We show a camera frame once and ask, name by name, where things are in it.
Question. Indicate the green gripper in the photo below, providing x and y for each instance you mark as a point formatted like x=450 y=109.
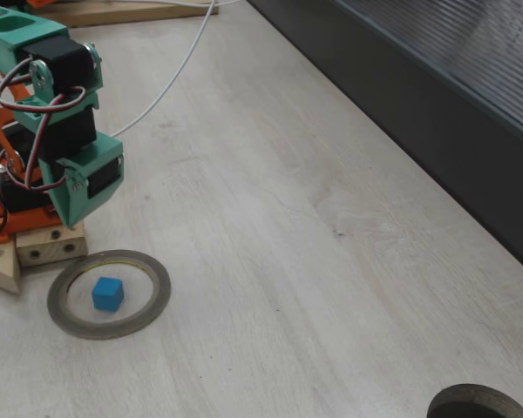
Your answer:
x=79 y=193

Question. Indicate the blue cube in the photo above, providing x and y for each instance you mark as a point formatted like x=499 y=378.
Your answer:
x=107 y=296

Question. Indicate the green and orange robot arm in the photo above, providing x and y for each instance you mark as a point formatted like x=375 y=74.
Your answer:
x=0 y=48

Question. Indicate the wooden base block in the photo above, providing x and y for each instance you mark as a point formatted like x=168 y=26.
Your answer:
x=48 y=252

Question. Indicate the brown flat wooden board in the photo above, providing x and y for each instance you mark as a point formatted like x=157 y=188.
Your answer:
x=135 y=13

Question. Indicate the frosted grey desk partition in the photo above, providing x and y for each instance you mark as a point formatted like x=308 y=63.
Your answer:
x=418 y=87

